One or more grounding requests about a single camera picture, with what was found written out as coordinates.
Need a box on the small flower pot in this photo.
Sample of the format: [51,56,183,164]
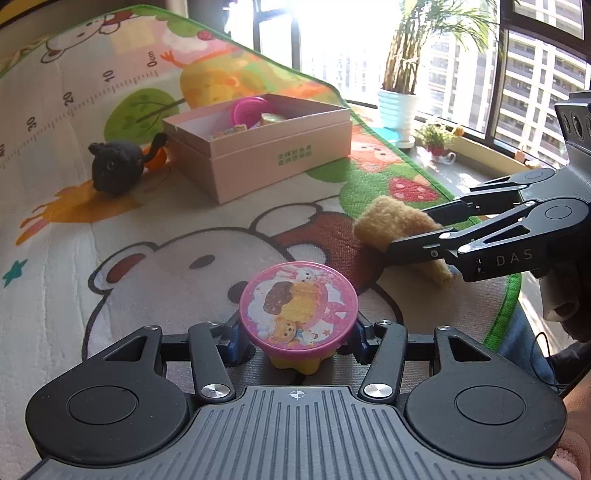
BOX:
[416,123,465,165]

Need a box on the orange plastic pumpkin toy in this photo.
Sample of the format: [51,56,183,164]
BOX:
[144,147,167,172]

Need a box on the potted palm plant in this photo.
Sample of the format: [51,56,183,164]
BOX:
[378,0,497,149]

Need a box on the black plush cat toy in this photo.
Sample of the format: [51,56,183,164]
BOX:
[88,132,167,197]

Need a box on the tan plush paw glove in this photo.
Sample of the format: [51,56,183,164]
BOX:
[352,195,455,283]
[211,124,249,141]

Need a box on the colourful children's play mat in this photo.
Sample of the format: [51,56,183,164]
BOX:
[1,7,527,479]

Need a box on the pink cardboard box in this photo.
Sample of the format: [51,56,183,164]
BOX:
[163,94,353,204]

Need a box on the pink yellow toy cup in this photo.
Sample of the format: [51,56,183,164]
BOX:
[239,261,359,375]

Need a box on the pink plastic basket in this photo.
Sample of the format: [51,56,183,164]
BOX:
[230,96,276,128]

